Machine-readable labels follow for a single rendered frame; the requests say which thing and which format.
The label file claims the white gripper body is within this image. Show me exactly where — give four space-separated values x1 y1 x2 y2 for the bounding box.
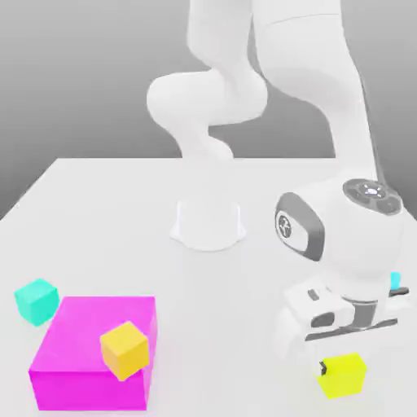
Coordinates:
274 302 404 360

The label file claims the small yellow cube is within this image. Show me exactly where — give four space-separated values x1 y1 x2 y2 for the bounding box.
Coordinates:
314 352 368 400

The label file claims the small orange cube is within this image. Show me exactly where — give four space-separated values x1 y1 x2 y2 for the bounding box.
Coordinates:
99 320 151 383

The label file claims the small teal cube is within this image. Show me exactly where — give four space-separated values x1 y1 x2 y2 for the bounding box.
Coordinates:
13 277 60 327

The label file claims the large magenta box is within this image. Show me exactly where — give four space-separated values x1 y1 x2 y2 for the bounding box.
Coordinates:
28 295 156 412

